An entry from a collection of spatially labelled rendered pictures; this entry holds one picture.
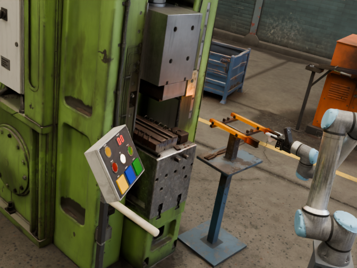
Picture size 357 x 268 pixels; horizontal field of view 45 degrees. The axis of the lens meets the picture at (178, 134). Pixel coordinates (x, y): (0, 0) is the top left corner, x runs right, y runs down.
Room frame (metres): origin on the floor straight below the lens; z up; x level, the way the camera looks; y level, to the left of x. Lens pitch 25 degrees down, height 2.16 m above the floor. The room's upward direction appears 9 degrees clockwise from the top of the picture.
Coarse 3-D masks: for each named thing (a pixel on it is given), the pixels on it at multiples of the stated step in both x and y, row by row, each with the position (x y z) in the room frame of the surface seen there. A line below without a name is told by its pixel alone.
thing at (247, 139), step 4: (212, 120) 2.74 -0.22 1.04; (216, 120) 2.75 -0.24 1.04; (216, 124) 2.71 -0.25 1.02; (220, 124) 2.69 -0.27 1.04; (224, 124) 2.69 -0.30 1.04; (224, 128) 2.66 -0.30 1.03; (228, 128) 2.64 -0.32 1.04; (232, 132) 2.61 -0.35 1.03; (236, 132) 2.59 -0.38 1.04; (240, 132) 2.60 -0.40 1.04; (240, 136) 2.56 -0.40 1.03; (244, 136) 2.55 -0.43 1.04; (248, 136) 2.55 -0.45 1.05; (244, 140) 2.53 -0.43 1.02; (248, 140) 2.53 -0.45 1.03; (252, 140) 2.51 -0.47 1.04; (256, 140) 2.49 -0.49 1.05; (252, 144) 2.50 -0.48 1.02; (256, 144) 2.48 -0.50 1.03
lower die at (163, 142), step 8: (144, 120) 2.66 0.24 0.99; (136, 128) 2.52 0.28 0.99; (144, 128) 2.54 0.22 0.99; (160, 128) 2.57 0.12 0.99; (136, 136) 2.46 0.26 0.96; (144, 136) 2.44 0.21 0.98; (152, 136) 2.44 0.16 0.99; (160, 136) 2.46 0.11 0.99; (176, 136) 2.50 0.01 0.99; (144, 144) 2.41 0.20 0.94; (152, 144) 2.37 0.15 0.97; (160, 144) 2.38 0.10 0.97; (168, 144) 2.44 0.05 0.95
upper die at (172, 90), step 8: (144, 80) 2.45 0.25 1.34; (184, 80) 2.50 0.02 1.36; (144, 88) 2.44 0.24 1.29; (152, 88) 2.40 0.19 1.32; (160, 88) 2.36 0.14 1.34; (168, 88) 2.38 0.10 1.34; (176, 88) 2.44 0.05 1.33; (184, 88) 2.50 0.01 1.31; (160, 96) 2.36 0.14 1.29; (168, 96) 2.39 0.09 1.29; (176, 96) 2.45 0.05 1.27
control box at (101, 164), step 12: (108, 132) 2.03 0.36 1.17; (120, 132) 2.01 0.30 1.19; (96, 144) 1.87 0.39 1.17; (108, 144) 1.86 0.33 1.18; (132, 144) 2.07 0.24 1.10; (96, 156) 1.76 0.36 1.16; (108, 156) 1.81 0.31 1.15; (120, 156) 1.90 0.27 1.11; (132, 156) 2.01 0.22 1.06; (96, 168) 1.76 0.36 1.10; (108, 168) 1.77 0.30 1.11; (120, 168) 1.86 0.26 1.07; (132, 168) 1.96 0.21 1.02; (96, 180) 1.76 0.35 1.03; (108, 180) 1.75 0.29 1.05; (108, 192) 1.75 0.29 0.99; (120, 192) 1.76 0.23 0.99
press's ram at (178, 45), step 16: (160, 16) 2.34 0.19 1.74; (176, 16) 2.37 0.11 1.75; (192, 16) 2.48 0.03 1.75; (160, 32) 2.33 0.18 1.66; (176, 32) 2.38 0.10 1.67; (192, 32) 2.49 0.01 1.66; (144, 48) 2.39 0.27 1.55; (160, 48) 2.32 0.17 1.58; (176, 48) 2.40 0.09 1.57; (192, 48) 2.51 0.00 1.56; (144, 64) 2.39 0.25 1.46; (160, 64) 2.31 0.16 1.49; (176, 64) 2.41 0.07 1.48; (192, 64) 2.53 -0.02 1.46; (160, 80) 2.32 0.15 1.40; (176, 80) 2.43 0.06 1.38
